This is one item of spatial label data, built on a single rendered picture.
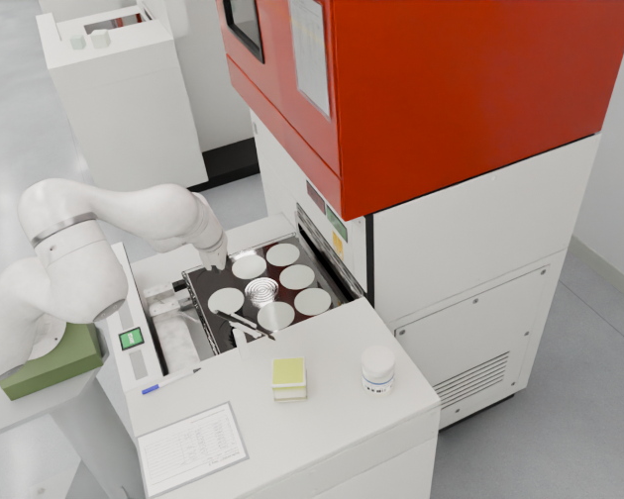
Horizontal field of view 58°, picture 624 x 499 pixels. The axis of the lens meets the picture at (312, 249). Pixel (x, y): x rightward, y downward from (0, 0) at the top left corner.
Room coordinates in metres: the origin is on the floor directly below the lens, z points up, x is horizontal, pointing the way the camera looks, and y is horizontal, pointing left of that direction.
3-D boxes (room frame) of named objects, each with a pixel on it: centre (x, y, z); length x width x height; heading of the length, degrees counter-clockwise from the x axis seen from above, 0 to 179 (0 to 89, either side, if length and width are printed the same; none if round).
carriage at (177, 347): (1.00, 0.39, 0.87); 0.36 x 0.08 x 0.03; 20
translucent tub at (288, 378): (0.73, 0.08, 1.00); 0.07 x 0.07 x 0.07; 87
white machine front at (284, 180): (1.37, 0.01, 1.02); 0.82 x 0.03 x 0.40; 20
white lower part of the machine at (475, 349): (1.49, -0.31, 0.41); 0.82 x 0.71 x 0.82; 20
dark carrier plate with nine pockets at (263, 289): (1.11, 0.15, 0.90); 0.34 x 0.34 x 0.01; 20
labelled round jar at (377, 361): (0.72, -0.11, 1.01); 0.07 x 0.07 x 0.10
